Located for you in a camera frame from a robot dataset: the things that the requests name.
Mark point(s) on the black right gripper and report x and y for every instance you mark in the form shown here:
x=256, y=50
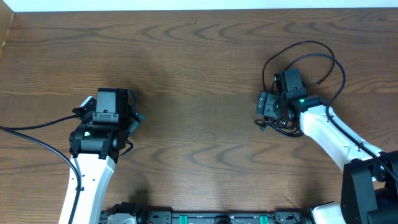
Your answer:
x=265, y=104

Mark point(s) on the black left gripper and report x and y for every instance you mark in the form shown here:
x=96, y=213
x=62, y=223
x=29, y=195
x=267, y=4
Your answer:
x=137, y=119

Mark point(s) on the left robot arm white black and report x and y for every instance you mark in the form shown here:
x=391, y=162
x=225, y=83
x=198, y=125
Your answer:
x=96, y=144

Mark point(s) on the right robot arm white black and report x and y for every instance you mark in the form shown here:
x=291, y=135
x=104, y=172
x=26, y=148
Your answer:
x=369, y=187

